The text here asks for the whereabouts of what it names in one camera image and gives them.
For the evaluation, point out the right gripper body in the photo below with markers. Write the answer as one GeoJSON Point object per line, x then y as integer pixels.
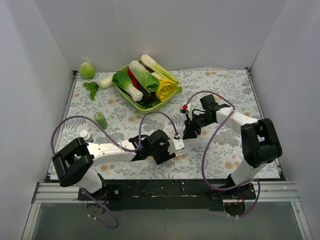
{"type": "Point", "coordinates": [191, 125]}

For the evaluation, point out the yellow cabbage toy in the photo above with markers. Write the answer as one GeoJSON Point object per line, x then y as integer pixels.
{"type": "Point", "coordinates": [166, 87]}

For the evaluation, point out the white radish toy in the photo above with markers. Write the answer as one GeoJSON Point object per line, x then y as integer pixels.
{"type": "Point", "coordinates": [93, 87]}

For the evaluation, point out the dark purple eggplant toy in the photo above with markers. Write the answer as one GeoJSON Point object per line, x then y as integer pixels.
{"type": "Point", "coordinates": [148, 98]}

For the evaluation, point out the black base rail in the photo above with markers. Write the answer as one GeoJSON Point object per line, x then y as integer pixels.
{"type": "Point", "coordinates": [170, 194]}

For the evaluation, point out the green napa cabbage toy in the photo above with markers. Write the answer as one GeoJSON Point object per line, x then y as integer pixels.
{"type": "Point", "coordinates": [149, 82]}

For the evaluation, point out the green cylindrical bottle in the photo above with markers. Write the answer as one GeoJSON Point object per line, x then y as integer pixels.
{"type": "Point", "coordinates": [101, 120]}

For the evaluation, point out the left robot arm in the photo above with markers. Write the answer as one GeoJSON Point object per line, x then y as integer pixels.
{"type": "Point", "coordinates": [74, 163]}

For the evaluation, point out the white bok choy toy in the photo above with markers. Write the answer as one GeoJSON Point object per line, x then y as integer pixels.
{"type": "Point", "coordinates": [124, 82]}

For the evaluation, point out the white green leek toy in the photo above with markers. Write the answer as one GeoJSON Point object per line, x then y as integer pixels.
{"type": "Point", "coordinates": [156, 67]}

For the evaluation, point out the floral table mat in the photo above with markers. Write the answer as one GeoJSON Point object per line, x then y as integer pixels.
{"type": "Point", "coordinates": [214, 157]}

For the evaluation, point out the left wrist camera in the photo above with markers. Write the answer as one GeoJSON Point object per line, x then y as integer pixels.
{"type": "Point", "coordinates": [175, 145]}

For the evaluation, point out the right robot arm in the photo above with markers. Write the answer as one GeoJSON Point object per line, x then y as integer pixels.
{"type": "Point", "coordinates": [259, 140]}

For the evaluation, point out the green plastic tray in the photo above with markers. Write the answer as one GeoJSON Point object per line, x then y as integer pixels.
{"type": "Point", "coordinates": [143, 107]}

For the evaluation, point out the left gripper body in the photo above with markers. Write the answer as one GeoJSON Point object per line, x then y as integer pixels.
{"type": "Point", "coordinates": [163, 155]}

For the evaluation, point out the green round cabbage toy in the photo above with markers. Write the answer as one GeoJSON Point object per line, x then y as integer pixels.
{"type": "Point", "coordinates": [87, 70]}

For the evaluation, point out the red pepper toy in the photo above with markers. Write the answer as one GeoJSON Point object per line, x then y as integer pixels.
{"type": "Point", "coordinates": [133, 79]}

